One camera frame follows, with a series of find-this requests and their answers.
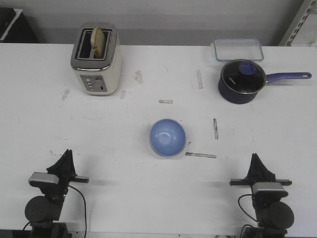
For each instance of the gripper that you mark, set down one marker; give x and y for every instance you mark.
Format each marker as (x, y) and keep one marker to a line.
(56, 188)
(263, 192)

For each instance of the blue bowl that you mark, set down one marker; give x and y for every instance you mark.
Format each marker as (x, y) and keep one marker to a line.
(167, 137)

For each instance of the green bowl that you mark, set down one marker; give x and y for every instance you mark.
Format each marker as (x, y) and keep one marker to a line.
(154, 150)

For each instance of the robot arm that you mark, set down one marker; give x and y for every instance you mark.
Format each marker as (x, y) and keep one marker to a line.
(273, 217)
(43, 211)

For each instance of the dark blue saucepan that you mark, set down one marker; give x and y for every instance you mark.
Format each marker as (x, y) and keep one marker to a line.
(238, 98)

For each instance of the glass pot lid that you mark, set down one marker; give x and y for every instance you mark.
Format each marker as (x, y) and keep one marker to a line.
(243, 76)

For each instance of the cream and silver toaster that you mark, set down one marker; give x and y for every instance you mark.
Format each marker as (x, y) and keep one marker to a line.
(98, 77)

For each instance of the clear plastic food container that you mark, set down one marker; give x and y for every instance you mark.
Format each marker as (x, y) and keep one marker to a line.
(237, 48)

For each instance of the slice of toast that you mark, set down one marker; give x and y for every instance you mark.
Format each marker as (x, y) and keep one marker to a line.
(98, 42)

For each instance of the black box in corner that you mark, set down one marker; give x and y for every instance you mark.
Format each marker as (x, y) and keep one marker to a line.
(14, 27)

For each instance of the white metal shelf upright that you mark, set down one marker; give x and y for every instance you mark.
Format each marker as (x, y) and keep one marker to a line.
(308, 7)

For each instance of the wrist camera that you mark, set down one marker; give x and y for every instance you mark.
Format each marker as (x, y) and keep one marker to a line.
(267, 187)
(40, 178)

